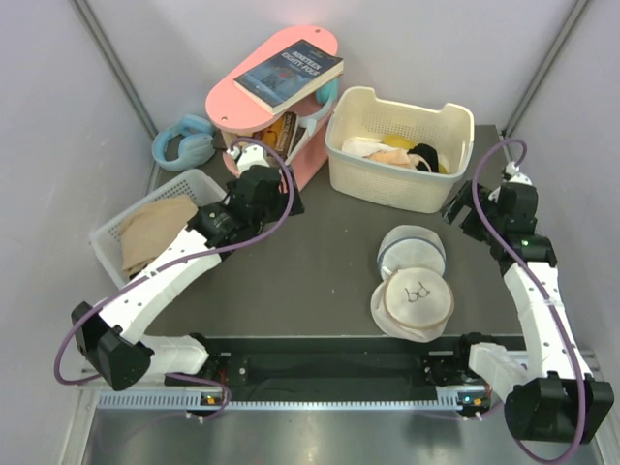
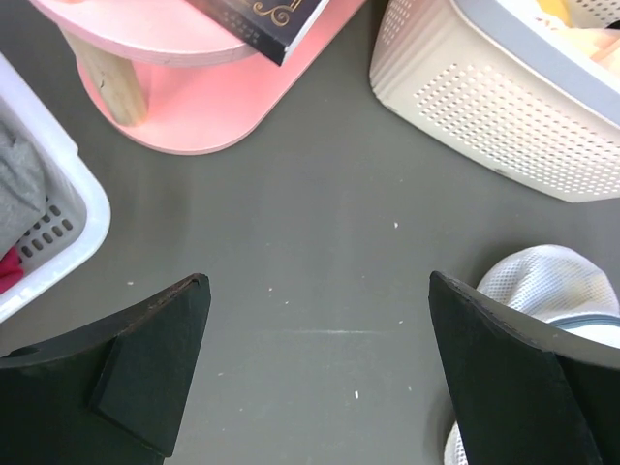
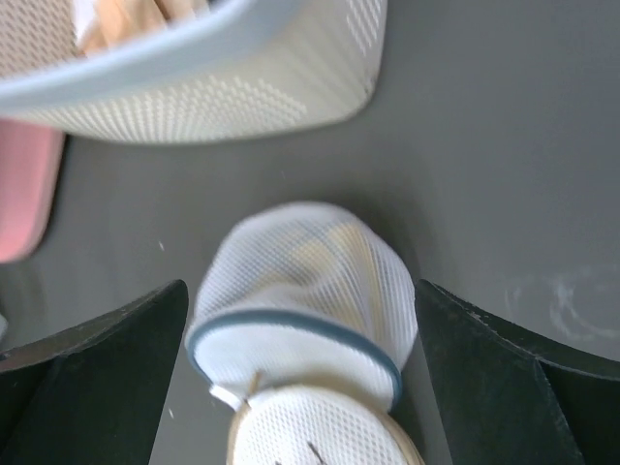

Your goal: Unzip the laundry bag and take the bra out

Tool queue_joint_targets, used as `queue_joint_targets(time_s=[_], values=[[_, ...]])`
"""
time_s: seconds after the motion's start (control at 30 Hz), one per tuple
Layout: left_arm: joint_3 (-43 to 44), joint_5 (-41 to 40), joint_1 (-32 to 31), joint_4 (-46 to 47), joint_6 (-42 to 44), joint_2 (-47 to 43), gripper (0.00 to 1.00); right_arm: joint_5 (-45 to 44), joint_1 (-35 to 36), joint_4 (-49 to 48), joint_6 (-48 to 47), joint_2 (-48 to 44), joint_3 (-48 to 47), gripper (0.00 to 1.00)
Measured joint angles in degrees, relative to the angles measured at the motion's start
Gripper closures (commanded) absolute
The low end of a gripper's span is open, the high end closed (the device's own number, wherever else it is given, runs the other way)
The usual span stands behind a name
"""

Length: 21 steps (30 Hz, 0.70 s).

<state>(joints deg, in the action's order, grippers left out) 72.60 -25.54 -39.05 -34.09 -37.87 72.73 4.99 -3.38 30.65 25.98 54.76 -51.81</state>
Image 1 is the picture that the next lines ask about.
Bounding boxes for beige trim mesh laundry bag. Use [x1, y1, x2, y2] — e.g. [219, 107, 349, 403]
[370, 267, 454, 343]

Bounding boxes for grey trim mesh laundry bag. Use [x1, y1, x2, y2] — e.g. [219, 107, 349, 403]
[377, 225, 447, 280]

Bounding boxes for dark blue paperback book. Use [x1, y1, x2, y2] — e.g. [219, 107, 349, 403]
[233, 40, 344, 115]

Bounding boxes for beige folded cloth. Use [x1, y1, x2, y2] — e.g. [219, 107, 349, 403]
[119, 195, 198, 278]

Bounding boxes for pink two-tier shelf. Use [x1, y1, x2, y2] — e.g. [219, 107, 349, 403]
[204, 24, 340, 193]

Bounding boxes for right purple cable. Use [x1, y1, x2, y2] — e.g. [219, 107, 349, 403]
[471, 138, 590, 462]

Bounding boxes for brown orange book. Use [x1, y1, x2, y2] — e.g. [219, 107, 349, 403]
[254, 111, 305, 160]

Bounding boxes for white plastic perforated basket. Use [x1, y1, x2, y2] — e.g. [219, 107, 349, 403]
[90, 169, 225, 288]

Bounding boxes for grey slotted cable duct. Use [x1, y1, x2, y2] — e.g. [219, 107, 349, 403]
[97, 389, 491, 412]

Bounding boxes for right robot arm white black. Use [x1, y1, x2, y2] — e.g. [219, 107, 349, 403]
[441, 165, 614, 444]

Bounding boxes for purple cable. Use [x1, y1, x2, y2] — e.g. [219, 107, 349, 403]
[52, 137, 295, 423]
[471, 138, 590, 462]

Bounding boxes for blue headphones on floor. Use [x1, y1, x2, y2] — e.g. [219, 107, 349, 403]
[151, 114, 215, 172]

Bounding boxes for cream plastic laundry basket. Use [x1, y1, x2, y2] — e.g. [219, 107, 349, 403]
[325, 86, 475, 213]

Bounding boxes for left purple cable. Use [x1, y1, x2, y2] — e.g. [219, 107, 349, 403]
[52, 137, 295, 423]

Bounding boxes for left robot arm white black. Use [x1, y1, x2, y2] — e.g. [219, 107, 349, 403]
[72, 166, 304, 391]

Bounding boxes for clothes pile in cream basket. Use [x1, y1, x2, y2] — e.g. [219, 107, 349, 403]
[342, 134, 449, 174]

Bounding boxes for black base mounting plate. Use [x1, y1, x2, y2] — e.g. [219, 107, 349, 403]
[199, 335, 461, 387]

